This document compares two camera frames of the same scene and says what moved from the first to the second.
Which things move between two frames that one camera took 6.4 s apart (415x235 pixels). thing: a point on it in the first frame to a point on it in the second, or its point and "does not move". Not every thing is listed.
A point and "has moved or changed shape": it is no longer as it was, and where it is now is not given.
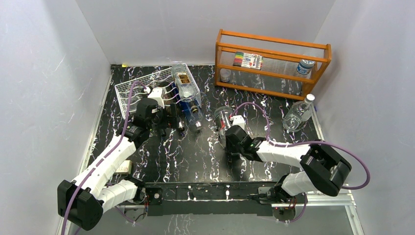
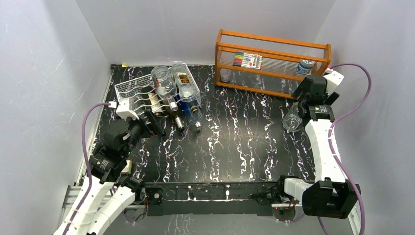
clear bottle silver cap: x=298 y=113 does not move
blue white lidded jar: x=305 y=66 does not move
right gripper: x=229 y=148 to x=329 y=100
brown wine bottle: x=169 y=100 has moved or changed shape
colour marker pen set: x=248 y=60 does not move
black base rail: x=214 y=199 does not move
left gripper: x=171 y=122 to x=156 y=127
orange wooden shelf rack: x=269 y=65 does not move
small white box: x=125 y=168 does not move
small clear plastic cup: x=225 y=74 does not move
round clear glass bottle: x=222 y=115 to x=166 y=85
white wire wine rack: x=174 y=86 does not move
